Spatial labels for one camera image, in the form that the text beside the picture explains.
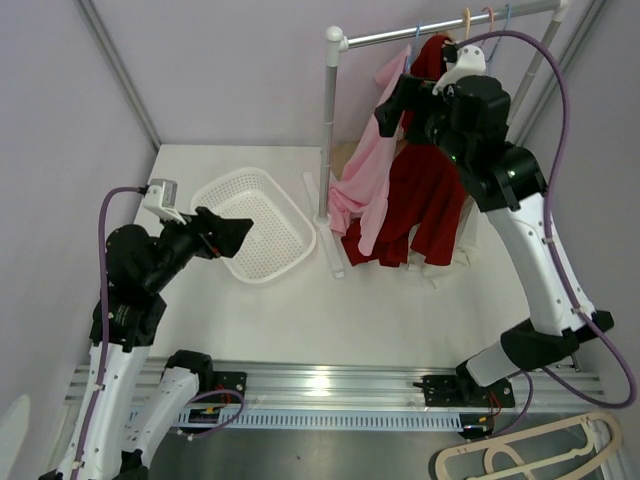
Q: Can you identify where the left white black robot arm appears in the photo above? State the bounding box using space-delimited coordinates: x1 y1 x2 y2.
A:
44 207 254 479

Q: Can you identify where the beige t shirt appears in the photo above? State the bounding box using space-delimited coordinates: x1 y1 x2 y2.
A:
330 141 358 180

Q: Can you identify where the light blue wire hanger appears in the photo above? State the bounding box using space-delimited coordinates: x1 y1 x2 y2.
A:
405 21 422 73

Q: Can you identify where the red t shirt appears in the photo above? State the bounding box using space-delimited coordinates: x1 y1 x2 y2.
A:
341 34 469 268

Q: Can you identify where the black mounting plate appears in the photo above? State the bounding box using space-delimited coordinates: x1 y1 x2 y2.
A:
157 370 248 404
413 374 515 408

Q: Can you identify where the beige plastic hanger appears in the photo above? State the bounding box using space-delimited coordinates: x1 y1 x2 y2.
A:
441 7 472 43

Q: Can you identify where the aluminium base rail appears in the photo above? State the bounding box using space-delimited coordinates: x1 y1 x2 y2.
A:
63 358 605 413

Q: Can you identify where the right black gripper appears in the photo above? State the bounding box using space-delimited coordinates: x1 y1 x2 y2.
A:
375 74 471 170

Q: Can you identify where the cream hanger on floor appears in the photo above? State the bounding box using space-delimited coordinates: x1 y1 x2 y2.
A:
434 410 623 479

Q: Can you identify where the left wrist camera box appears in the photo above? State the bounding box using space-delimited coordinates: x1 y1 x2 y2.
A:
142 178 186 224

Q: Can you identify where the pink t shirt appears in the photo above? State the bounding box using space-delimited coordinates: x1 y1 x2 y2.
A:
327 44 414 255

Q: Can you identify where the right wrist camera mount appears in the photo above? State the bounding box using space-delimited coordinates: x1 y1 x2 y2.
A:
432 43 486 95

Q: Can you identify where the cream white t shirt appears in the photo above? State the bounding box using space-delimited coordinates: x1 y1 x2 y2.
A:
404 197 480 290

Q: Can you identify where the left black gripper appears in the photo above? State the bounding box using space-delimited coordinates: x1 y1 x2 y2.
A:
144 205 252 291

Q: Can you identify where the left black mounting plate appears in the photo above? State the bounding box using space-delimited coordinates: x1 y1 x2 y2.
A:
157 370 248 404

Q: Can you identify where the silver clothes rack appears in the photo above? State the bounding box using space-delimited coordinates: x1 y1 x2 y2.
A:
303 1 571 279

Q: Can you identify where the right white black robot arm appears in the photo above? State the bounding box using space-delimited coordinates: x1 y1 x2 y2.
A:
375 74 614 405

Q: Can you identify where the white perforated plastic basket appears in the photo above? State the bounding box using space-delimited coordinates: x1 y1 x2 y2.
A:
189 167 318 285

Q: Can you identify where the pink wire hanger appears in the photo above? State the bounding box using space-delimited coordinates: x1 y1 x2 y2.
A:
481 6 499 62

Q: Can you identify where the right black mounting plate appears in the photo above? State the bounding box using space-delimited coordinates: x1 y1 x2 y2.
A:
413 374 515 408

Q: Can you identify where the white slotted cable duct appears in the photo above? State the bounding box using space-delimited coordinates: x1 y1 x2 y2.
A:
128 410 464 431

